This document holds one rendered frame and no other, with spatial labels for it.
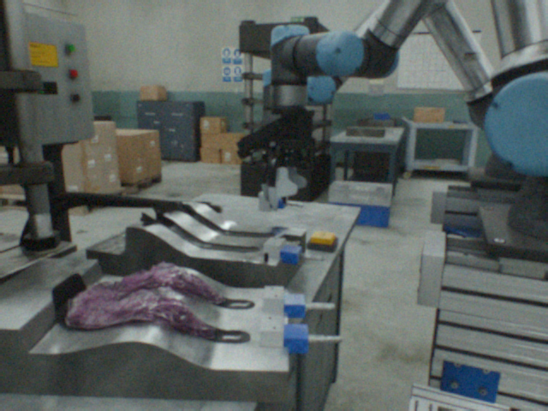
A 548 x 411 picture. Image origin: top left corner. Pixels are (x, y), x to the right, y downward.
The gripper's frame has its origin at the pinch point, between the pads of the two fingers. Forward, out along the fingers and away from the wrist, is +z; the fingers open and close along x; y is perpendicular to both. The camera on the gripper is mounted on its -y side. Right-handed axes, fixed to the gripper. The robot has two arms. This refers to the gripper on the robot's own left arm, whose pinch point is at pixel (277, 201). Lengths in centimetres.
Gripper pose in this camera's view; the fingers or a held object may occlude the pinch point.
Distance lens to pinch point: 91.0
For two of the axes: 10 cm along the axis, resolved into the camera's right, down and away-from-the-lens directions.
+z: -0.1, 9.7, 2.5
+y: 9.5, 0.9, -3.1
